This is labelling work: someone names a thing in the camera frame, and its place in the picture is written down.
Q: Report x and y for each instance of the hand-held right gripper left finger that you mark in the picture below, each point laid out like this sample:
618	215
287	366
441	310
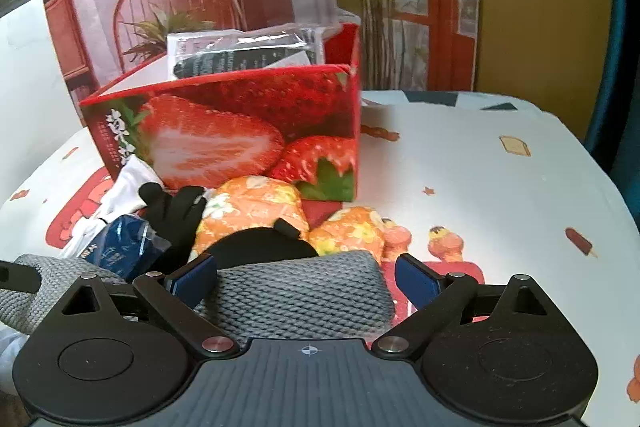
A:
192	281

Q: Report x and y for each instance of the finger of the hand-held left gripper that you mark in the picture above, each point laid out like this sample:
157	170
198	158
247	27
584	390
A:
15	276

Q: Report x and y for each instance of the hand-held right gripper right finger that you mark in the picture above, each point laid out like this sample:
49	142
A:
417	281

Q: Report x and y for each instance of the black glove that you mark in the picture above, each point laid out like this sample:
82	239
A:
175	217

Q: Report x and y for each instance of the orange floral cloth sleeve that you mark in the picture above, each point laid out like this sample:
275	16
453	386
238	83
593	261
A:
250	207

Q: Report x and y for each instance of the grey knitted cloth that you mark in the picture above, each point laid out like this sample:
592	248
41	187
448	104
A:
300	297

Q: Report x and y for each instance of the red strawberry print box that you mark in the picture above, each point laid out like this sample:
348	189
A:
240	127

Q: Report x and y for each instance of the blue plastic packet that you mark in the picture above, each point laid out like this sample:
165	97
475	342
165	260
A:
122	244

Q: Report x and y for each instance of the white cloth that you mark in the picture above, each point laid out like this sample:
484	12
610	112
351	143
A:
120	192

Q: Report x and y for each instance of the printed tablecloth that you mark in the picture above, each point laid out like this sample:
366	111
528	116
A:
490	187

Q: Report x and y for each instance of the shiny clear plastic packet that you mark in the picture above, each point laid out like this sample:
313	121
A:
260	41

